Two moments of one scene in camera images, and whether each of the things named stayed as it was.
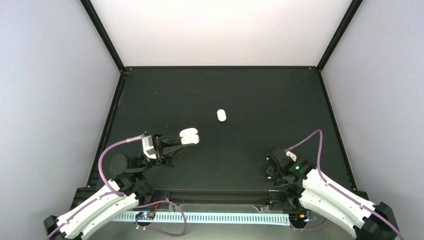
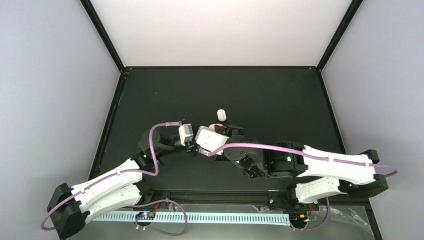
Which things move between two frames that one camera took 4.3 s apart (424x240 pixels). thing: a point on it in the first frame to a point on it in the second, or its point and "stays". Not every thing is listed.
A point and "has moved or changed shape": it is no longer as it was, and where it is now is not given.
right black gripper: (269, 173) to (237, 129)
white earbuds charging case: (221, 115) stays
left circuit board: (147, 215) stays
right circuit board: (299, 218) stays
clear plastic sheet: (327, 231) stays
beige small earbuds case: (189, 136) has moved or changed shape
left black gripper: (169, 152) to (190, 145)
